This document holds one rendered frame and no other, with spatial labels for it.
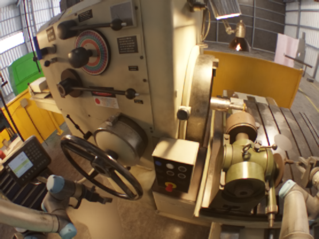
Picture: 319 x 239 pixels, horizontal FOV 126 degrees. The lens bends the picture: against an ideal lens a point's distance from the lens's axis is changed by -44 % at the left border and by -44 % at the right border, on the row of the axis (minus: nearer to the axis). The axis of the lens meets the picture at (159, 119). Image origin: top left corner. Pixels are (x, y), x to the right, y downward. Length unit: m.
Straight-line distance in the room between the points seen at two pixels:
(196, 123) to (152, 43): 0.38
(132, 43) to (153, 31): 0.07
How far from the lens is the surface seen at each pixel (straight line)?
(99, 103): 0.65
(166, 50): 0.42
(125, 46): 0.46
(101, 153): 0.40
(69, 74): 0.68
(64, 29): 0.56
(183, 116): 0.43
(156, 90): 0.47
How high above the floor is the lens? 1.75
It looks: 38 degrees down
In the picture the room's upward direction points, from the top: 5 degrees counter-clockwise
